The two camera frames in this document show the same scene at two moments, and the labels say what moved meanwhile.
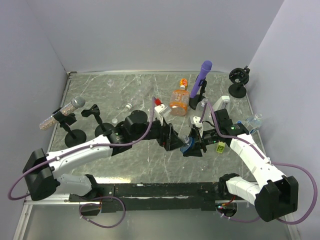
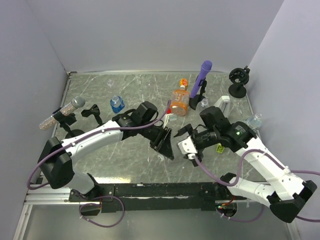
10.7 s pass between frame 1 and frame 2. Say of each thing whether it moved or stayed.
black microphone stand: stayed
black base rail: stayed
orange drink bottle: stayed
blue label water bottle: moved
